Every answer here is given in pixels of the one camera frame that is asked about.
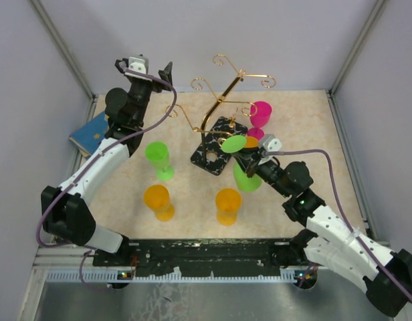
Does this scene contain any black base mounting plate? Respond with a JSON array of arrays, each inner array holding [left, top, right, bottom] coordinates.
[[92, 237, 330, 278]]

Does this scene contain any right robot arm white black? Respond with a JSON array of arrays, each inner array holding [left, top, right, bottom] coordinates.
[[233, 148, 412, 318]]

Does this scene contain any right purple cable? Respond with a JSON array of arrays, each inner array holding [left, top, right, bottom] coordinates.
[[269, 149, 412, 308]]

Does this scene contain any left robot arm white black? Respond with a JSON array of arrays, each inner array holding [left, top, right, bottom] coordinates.
[[35, 56, 177, 265]]

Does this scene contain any green wine glass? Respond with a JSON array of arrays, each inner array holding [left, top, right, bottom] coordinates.
[[145, 141, 174, 181], [221, 135, 262, 193]]

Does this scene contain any pink wine glass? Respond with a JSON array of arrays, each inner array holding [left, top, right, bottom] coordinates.
[[247, 101, 273, 140]]

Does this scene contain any orange wine glass right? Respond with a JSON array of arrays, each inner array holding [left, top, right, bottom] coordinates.
[[244, 136, 259, 148]]

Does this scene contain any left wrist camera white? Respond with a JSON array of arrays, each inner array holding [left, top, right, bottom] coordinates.
[[126, 55, 149, 78]]

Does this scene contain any orange wine glass front left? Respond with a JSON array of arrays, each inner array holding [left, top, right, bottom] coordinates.
[[143, 185, 175, 222]]

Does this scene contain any orange wine glass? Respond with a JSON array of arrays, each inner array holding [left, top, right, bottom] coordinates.
[[143, 185, 175, 222], [244, 136, 259, 148], [215, 188, 242, 226]]

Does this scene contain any orange wine glass front middle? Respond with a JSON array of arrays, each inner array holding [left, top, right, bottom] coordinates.
[[215, 188, 242, 226]]

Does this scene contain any gold wine glass rack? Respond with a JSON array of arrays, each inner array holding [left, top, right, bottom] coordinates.
[[165, 53, 277, 175]]

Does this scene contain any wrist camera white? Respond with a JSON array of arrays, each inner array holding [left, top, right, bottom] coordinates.
[[126, 55, 149, 78], [258, 134, 282, 156]]

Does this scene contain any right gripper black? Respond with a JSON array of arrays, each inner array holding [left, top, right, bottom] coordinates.
[[230, 146, 292, 198]]

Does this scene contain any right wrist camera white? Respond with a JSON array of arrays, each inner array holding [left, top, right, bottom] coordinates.
[[258, 134, 282, 156]]

